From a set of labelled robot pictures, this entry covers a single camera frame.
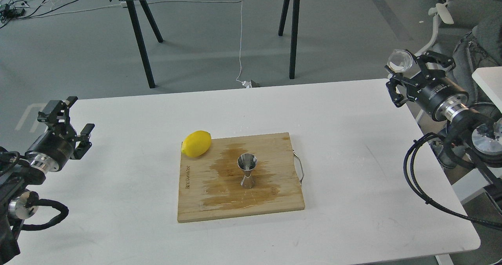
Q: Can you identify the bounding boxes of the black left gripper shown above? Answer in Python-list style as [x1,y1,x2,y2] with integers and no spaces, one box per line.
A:
[24,96,95,171]

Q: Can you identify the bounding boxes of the white hanging cable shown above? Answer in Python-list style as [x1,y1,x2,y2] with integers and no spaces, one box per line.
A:
[235,0,255,88]

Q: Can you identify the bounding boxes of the person in grey shirt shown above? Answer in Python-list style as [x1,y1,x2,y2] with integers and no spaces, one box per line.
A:
[431,12,502,169]

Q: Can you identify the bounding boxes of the white office chair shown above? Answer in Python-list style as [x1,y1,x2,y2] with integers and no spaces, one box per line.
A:
[417,0,501,57]

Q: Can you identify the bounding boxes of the white side table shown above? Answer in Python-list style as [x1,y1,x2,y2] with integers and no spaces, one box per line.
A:
[453,67,502,206]

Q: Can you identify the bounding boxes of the yellow lemon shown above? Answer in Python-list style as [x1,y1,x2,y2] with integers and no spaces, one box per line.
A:
[181,131,212,158]

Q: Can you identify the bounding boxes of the floor cables and adapters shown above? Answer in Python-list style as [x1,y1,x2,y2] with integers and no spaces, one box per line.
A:
[0,0,126,28]

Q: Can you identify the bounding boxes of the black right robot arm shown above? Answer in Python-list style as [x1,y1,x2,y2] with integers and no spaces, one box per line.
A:
[385,49,501,231]

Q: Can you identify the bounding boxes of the steel jigger measuring cup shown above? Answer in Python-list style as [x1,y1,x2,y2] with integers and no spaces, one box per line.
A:
[237,153,258,189]

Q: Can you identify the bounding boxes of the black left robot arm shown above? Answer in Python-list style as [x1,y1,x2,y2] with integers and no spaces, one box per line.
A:
[0,96,95,264]

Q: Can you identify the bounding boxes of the bamboo cutting board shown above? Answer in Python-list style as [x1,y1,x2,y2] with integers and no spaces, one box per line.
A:
[177,132,305,223]

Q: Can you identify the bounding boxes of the small clear glass cup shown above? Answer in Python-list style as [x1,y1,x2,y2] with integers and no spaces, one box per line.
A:
[386,49,415,77]

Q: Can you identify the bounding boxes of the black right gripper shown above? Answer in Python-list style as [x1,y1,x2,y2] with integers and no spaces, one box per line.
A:
[386,51,469,122]

